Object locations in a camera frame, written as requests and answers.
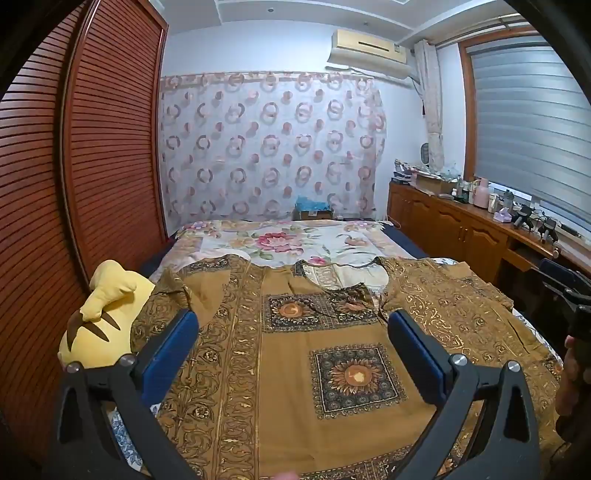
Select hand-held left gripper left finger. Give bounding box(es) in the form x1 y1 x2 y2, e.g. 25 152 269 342
44 308 218 480

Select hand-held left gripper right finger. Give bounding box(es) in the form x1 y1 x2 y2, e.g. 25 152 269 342
387 309 543 480

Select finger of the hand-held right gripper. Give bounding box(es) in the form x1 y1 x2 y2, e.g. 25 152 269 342
539 257 591 302

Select golden brown patterned garment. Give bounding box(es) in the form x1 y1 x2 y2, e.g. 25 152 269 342
130 255 566 480

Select person's right hand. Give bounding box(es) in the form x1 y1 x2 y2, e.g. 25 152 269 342
555 335 591 418

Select yellow plush toy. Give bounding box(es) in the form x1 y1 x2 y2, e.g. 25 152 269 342
58 259 158 370

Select pink bottle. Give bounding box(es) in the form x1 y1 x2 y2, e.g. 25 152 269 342
473 176 491 208

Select wooden sideboard cabinet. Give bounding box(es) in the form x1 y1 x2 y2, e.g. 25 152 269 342
387 180 561 287

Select pink floral blanket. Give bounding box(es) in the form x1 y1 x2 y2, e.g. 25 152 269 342
150 219 419 282

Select open cardboard box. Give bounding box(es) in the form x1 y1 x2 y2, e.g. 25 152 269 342
416 173 455 195

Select grey window blind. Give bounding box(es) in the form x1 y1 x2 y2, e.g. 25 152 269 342
468 44 591 227

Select small cardboard box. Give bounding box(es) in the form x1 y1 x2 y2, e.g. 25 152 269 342
293 207 334 221

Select light blue cloth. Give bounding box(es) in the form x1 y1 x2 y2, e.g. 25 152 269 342
295 195 331 211

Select tied beige curtain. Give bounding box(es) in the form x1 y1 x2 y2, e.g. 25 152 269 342
413 39 446 171

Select red-brown louvered wardrobe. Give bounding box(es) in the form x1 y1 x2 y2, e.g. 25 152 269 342
0 0 169 444

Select wooden window frame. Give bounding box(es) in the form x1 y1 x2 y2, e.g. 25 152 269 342
458 39 477 183

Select sheer ring-patterned curtain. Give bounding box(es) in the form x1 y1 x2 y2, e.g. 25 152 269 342
158 71 387 222

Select wall air conditioner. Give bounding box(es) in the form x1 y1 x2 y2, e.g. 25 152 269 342
327 29 414 84

